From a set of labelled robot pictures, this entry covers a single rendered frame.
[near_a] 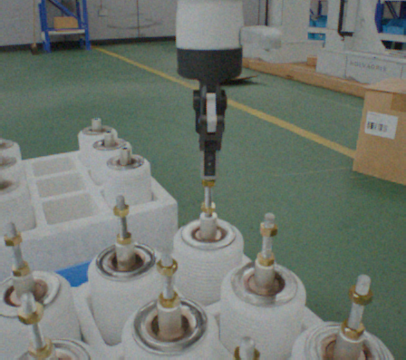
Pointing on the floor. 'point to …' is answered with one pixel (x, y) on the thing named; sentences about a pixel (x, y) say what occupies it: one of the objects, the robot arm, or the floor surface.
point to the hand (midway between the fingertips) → (208, 161)
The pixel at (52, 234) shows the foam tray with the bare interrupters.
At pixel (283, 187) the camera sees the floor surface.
